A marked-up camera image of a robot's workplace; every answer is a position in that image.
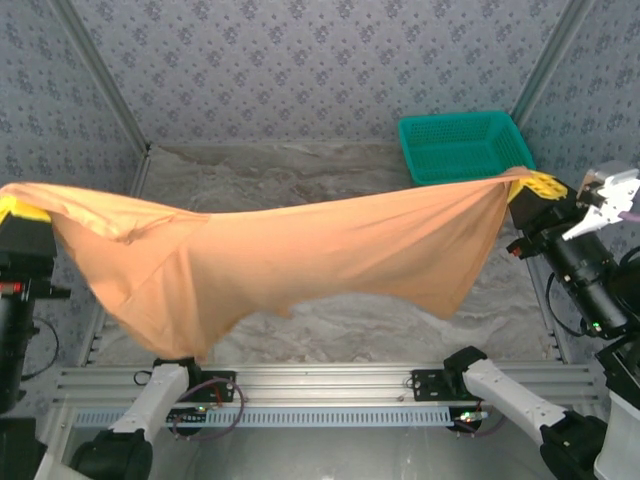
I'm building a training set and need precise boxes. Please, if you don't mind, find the orange-tan t-shirt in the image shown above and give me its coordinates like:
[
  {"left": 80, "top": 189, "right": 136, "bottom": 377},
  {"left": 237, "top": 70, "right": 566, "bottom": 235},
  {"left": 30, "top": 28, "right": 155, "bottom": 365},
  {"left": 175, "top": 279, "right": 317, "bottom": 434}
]
[{"left": 0, "top": 167, "right": 532, "bottom": 366}]

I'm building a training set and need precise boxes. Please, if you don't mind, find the small black electronics board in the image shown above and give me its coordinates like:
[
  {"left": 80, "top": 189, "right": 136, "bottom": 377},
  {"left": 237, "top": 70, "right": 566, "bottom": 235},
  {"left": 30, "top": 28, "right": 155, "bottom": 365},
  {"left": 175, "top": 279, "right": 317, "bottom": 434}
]
[
  {"left": 166, "top": 407, "right": 209, "bottom": 435},
  {"left": 447, "top": 408, "right": 490, "bottom": 435}
]

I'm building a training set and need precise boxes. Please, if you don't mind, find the grey metal shelf panel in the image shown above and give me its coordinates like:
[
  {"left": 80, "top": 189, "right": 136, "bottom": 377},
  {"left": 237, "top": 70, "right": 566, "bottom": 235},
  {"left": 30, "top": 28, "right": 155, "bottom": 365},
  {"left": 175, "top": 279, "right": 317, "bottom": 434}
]
[{"left": 144, "top": 425, "right": 551, "bottom": 480}]

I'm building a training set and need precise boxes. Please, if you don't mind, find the slotted grey cable duct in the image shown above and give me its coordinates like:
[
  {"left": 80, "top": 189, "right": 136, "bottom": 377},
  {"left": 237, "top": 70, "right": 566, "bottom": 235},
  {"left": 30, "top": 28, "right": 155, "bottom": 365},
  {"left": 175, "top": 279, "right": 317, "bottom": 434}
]
[{"left": 73, "top": 405, "right": 452, "bottom": 429}]

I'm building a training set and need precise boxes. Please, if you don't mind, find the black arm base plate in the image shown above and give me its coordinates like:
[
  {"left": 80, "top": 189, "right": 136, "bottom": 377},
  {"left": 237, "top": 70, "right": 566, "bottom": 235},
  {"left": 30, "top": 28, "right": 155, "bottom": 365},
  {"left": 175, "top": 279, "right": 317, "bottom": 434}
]
[
  {"left": 410, "top": 368, "right": 503, "bottom": 402},
  {"left": 189, "top": 369, "right": 238, "bottom": 403}
]

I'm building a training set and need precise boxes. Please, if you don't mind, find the teal plastic mesh basket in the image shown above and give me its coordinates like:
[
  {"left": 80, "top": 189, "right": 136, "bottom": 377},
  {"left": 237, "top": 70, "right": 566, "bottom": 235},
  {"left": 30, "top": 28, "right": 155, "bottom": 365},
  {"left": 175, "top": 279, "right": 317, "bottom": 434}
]
[{"left": 398, "top": 110, "right": 537, "bottom": 189}]

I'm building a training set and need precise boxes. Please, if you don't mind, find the thin black cable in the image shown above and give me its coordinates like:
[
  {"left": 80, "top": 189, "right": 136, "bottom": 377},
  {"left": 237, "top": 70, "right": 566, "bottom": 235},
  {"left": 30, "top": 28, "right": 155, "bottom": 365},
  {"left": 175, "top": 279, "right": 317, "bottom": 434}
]
[
  {"left": 20, "top": 314, "right": 61, "bottom": 382},
  {"left": 543, "top": 271, "right": 589, "bottom": 337}
]

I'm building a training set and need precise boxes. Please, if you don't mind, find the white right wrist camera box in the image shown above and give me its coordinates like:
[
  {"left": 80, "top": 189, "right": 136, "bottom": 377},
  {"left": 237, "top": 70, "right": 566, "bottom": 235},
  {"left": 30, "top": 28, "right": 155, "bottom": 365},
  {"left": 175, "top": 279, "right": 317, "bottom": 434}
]
[{"left": 561, "top": 160, "right": 640, "bottom": 242}]

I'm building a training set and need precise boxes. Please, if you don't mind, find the aluminium corner post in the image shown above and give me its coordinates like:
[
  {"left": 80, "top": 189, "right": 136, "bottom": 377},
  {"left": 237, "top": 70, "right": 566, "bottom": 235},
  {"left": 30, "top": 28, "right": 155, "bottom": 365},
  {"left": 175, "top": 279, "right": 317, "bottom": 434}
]
[
  {"left": 49, "top": 0, "right": 152, "bottom": 155},
  {"left": 510, "top": 0, "right": 599, "bottom": 129}
]

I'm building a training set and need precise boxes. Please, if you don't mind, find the long aluminium frame rail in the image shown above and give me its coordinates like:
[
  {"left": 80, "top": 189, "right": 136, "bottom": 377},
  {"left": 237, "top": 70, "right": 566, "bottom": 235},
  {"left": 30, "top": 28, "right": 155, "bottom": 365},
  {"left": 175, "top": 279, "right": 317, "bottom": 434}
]
[{"left": 52, "top": 363, "right": 600, "bottom": 404}]

